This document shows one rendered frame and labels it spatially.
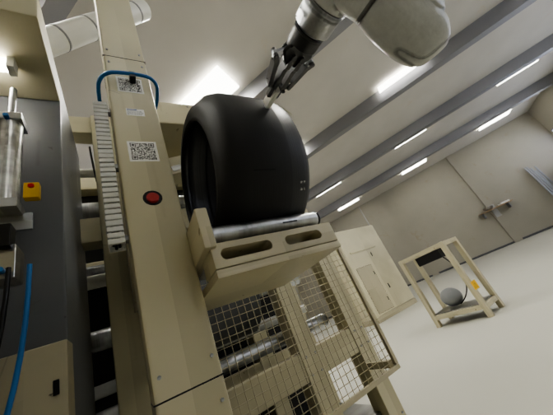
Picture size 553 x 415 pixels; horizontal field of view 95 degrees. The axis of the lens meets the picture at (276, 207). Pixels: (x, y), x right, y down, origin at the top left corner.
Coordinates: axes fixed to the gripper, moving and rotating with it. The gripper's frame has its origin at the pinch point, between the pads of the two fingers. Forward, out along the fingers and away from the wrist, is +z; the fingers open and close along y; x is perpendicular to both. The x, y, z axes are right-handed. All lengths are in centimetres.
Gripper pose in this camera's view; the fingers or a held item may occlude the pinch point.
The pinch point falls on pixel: (271, 96)
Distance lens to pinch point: 80.3
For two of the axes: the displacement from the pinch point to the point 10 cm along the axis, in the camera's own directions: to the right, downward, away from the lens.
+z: -4.6, 4.0, 7.9
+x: 3.0, 9.1, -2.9
